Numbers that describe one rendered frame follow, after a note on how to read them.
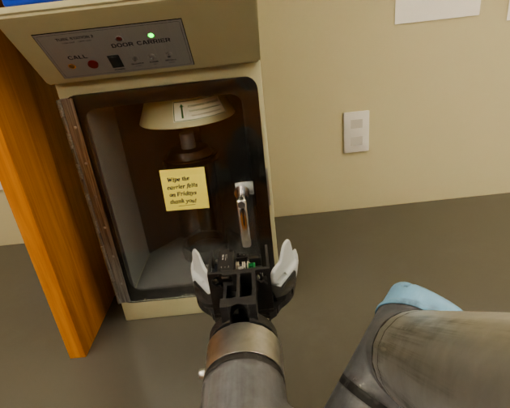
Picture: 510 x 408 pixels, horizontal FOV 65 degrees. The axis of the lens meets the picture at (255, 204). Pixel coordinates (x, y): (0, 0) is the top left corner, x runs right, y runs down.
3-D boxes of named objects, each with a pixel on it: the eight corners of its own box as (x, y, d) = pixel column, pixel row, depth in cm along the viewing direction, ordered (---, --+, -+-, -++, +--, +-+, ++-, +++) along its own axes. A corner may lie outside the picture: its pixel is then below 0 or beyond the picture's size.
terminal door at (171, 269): (123, 301, 79) (61, 95, 62) (277, 286, 78) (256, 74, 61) (122, 303, 78) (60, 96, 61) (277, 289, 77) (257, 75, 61)
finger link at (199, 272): (189, 232, 57) (225, 257, 50) (197, 267, 60) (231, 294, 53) (170, 240, 56) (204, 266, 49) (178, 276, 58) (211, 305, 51)
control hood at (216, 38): (53, 82, 61) (31, 11, 57) (261, 60, 61) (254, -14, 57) (14, 95, 51) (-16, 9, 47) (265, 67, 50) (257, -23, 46)
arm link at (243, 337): (287, 406, 38) (202, 414, 38) (282, 368, 42) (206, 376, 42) (282, 346, 35) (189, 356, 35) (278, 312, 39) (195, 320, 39)
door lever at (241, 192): (253, 232, 72) (240, 234, 72) (248, 184, 68) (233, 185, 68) (254, 248, 67) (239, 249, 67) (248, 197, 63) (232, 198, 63)
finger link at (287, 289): (305, 273, 53) (269, 312, 46) (305, 282, 54) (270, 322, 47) (274, 265, 55) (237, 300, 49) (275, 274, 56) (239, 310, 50)
